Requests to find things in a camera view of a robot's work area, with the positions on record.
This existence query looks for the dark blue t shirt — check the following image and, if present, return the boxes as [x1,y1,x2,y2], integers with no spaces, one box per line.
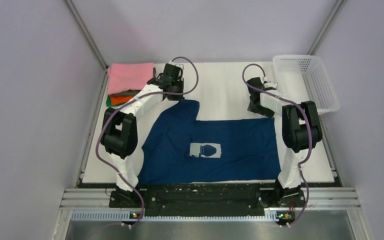
[138,100,281,185]

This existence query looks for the white slotted cable duct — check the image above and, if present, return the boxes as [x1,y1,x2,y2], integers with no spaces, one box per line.
[70,210,279,222]

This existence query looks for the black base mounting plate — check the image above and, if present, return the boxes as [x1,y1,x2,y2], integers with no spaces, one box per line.
[109,183,306,217]

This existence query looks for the orange folded t shirt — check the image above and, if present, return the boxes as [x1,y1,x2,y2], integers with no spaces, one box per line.
[109,95,134,106]

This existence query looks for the green folded t shirt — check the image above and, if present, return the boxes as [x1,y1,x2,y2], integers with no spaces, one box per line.
[106,96,130,107]

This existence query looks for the pink folded t shirt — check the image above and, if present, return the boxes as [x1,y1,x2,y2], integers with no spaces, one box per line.
[107,62,154,95]

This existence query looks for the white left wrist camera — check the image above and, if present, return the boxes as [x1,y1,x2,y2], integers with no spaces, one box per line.
[168,60,185,70]

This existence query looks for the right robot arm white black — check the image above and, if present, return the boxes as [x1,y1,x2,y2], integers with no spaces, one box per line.
[245,77,323,206]

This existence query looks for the white plastic basket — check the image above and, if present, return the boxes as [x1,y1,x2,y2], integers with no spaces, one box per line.
[272,54,341,115]

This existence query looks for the grey folded t shirt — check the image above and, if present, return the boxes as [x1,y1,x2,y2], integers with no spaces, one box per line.
[119,67,157,98]

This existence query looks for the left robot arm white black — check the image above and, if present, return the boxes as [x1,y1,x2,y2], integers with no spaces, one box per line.
[96,62,184,207]

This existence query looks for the aluminium frame rail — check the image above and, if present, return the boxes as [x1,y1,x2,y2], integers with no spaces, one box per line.
[59,187,361,210]

